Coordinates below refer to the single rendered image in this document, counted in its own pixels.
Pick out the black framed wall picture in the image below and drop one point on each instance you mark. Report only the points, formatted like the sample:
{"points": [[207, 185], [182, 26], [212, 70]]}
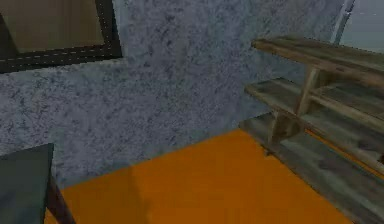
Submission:
{"points": [[50, 26]]}

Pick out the grey wooden shelf unit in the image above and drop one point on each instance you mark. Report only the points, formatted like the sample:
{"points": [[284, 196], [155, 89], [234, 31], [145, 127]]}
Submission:
{"points": [[333, 140]]}

